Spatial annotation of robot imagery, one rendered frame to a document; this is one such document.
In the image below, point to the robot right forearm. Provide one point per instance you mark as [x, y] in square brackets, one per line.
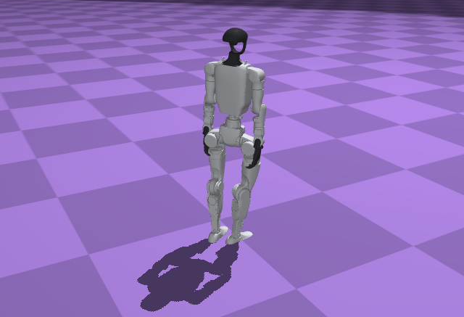
[259, 126]

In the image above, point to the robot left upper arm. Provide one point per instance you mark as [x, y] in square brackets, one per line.
[210, 82]

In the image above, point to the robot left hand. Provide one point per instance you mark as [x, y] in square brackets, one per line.
[206, 130]

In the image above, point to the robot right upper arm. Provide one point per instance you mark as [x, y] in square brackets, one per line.
[257, 77]

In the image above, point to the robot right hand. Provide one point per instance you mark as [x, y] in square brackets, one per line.
[257, 153]

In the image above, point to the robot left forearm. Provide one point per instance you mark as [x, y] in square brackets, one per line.
[208, 115]

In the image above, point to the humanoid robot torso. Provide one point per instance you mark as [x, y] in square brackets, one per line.
[233, 94]

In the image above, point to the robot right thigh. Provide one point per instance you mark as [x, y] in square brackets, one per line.
[249, 176]

